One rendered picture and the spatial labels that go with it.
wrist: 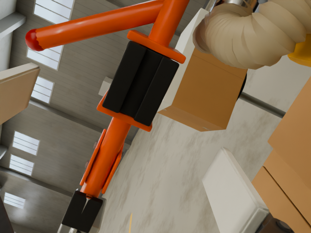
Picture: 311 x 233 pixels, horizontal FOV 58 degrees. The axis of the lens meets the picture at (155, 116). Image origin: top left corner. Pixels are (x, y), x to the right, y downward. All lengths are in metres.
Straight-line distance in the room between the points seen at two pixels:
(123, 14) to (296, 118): 0.38
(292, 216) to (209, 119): 0.72
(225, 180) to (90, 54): 9.82
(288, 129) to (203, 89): 1.09
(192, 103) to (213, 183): 1.40
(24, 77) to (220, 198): 0.13
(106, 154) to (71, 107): 11.16
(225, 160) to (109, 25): 0.18
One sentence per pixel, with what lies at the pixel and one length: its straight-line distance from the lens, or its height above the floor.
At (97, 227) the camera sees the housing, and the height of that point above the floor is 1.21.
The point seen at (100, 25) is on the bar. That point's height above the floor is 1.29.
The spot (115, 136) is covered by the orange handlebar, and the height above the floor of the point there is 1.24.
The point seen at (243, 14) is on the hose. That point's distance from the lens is 0.30.
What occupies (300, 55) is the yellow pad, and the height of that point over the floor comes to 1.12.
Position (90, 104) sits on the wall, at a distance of 11.08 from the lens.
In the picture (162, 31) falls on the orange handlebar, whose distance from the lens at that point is 0.28.
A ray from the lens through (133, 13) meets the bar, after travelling 0.30.
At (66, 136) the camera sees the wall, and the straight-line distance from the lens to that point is 12.61.
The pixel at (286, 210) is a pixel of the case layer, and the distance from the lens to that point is 1.16.
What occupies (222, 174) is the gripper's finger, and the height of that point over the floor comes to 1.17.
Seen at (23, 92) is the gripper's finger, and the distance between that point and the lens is 0.18.
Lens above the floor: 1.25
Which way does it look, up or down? 8 degrees down
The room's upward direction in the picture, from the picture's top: 66 degrees counter-clockwise
